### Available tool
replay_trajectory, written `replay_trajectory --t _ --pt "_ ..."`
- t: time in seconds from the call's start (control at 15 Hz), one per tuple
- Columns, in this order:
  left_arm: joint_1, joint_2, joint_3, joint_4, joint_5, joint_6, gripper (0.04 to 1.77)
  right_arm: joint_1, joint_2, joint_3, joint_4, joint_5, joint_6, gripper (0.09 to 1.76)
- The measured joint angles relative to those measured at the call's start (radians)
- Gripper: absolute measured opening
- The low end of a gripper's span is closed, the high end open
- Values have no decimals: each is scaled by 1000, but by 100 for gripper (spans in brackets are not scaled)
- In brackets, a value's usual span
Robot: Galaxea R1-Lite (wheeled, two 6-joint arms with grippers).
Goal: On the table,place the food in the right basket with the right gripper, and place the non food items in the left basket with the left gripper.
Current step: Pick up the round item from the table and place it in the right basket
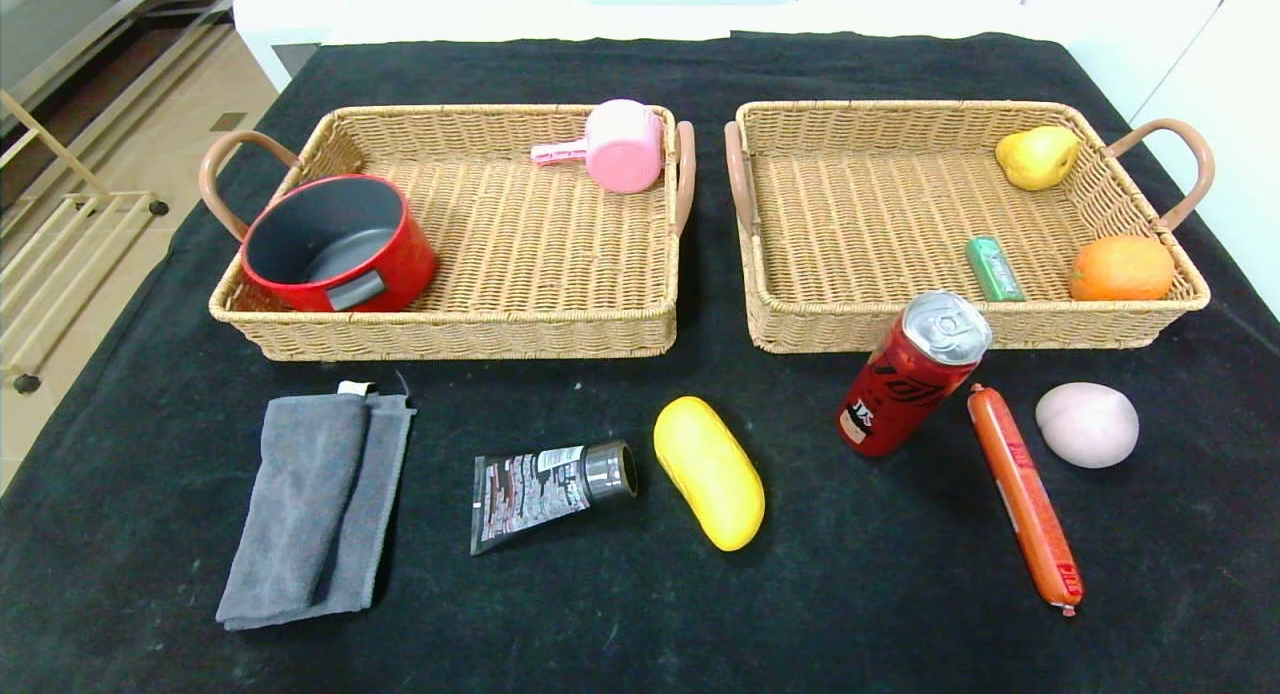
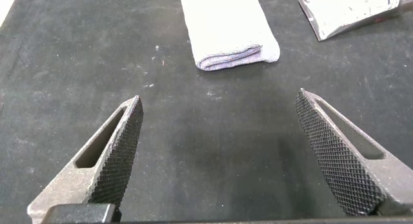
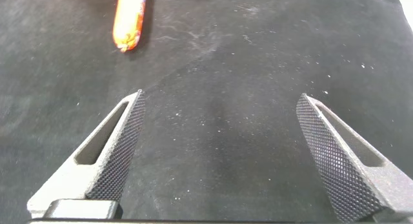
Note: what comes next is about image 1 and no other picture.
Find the yellow oblong food item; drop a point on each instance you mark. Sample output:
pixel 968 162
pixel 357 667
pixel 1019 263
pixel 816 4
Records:
pixel 710 474

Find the red soda can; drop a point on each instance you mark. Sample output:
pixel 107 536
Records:
pixel 905 389

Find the orange sausage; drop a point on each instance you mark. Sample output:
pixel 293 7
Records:
pixel 1025 494

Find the pale pink peach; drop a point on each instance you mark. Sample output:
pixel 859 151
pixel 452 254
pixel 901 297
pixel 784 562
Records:
pixel 1088 424

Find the wicker basket holding kitchenware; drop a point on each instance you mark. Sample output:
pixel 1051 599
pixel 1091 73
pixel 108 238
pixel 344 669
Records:
pixel 520 234

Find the wicker basket holding food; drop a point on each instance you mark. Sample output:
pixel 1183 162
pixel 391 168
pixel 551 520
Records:
pixel 860 224

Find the pink plastic measuring cup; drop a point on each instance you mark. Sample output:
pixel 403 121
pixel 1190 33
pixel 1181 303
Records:
pixel 625 149

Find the black tube grey cap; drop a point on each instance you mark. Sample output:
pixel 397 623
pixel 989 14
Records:
pixel 530 494

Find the red pot grey inside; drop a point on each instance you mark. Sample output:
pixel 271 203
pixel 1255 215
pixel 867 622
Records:
pixel 400 264

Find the green gum pack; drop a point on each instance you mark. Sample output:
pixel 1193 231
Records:
pixel 995 269

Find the black tablecloth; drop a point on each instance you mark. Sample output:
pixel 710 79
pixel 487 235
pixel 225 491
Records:
pixel 880 614

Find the grey folded towel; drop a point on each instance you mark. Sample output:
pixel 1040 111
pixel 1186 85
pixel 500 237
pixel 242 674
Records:
pixel 300 504

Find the yellow pear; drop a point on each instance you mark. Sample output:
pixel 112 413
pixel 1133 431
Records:
pixel 1038 159

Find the orange fruit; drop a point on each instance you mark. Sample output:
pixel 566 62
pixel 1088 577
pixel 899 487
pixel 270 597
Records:
pixel 1120 269

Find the wooden rack on wheels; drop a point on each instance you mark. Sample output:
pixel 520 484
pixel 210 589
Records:
pixel 100 197

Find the grey metal shelf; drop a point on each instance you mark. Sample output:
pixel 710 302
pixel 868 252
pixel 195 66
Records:
pixel 40 14

